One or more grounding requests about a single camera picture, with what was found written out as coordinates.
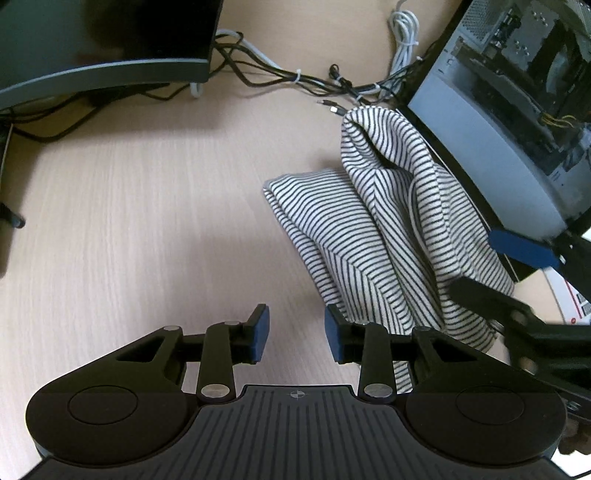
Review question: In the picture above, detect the black white striped garment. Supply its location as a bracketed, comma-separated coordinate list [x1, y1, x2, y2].
[262, 104, 516, 395]

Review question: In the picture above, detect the black computer tower case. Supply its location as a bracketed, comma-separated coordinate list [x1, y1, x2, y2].
[399, 0, 591, 285]

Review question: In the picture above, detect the black keyboard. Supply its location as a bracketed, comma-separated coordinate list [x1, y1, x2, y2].
[1, 120, 26, 277]

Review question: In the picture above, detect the computer monitor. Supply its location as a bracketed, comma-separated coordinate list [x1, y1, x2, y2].
[0, 0, 222, 109]

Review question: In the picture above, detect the white cable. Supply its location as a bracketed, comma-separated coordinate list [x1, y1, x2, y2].
[188, 28, 302, 99]

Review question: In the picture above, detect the grey coiled cable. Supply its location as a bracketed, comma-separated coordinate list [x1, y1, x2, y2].
[375, 0, 424, 100]

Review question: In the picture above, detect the black cable bundle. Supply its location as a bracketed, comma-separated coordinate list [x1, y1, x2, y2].
[0, 32, 435, 142]

